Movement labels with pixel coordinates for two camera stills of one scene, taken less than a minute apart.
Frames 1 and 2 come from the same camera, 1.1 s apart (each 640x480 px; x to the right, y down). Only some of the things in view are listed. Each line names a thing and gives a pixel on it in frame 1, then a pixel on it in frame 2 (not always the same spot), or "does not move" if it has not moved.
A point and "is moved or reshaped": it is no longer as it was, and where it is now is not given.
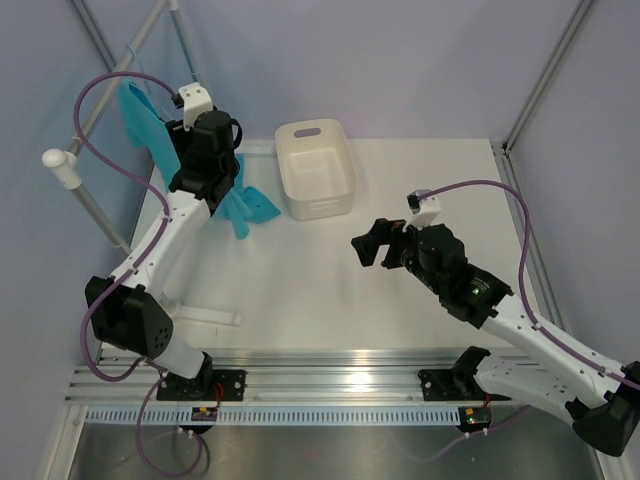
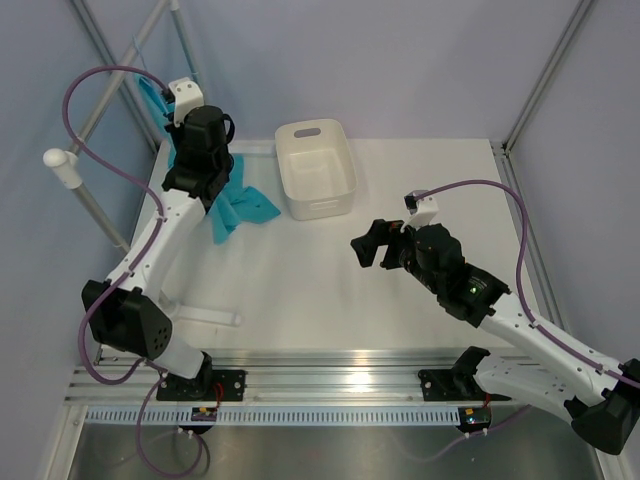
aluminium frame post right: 548,71 does not move
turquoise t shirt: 244,206 is moved or reshaped
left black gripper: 180,139 does not move
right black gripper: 393,228 does not move
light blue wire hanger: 133,54 → 147,86
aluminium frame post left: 94,33 does not move
